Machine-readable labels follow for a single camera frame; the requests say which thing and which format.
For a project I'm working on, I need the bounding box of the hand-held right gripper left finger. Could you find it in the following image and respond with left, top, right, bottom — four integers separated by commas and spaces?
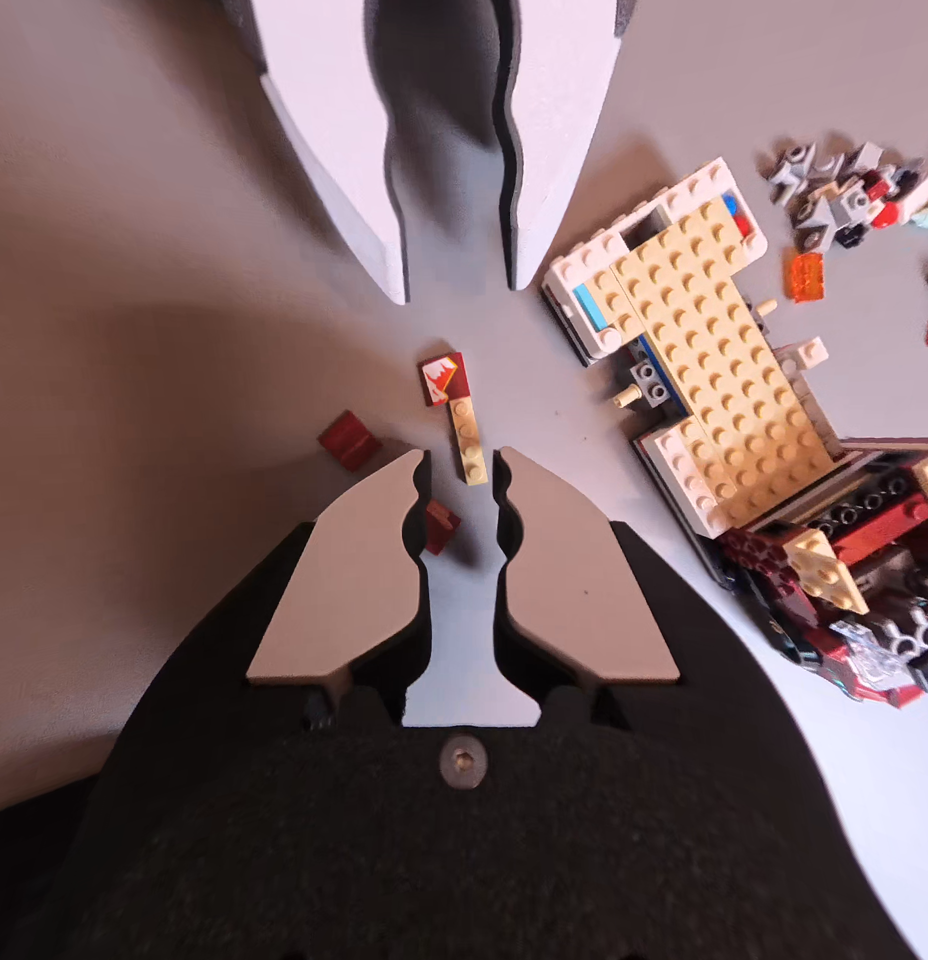
246, 448, 434, 687

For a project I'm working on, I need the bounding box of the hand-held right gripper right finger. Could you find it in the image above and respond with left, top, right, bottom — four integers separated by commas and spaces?
492, 447, 681, 685

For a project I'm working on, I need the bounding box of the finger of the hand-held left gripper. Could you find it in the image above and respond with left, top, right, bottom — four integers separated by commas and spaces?
252, 0, 411, 305
492, 0, 623, 292

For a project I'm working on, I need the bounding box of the small dark red brick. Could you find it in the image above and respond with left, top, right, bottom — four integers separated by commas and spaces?
422, 498, 463, 556

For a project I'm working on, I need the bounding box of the dark red curved slope brick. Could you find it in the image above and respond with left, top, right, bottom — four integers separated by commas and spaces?
317, 410, 384, 472

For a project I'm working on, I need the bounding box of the tan narrow plate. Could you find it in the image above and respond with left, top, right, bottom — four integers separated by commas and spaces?
449, 396, 489, 487

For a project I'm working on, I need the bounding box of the grey desk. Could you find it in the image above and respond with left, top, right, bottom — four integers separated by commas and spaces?
0, 0, 928, 960

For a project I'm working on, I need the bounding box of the tan and dark red brick model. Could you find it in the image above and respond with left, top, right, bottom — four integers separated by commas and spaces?
540, 156, 928, 710

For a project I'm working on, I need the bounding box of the pile of small grey bricks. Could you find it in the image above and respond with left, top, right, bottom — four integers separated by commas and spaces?
764, 141, 928, 252

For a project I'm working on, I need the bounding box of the orange transparent studded brick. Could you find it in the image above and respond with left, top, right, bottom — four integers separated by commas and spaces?
786, 252, 827, 303

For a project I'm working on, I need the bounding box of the black padded cushion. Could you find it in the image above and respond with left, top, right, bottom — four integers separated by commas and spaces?
0, 776, 98, 960

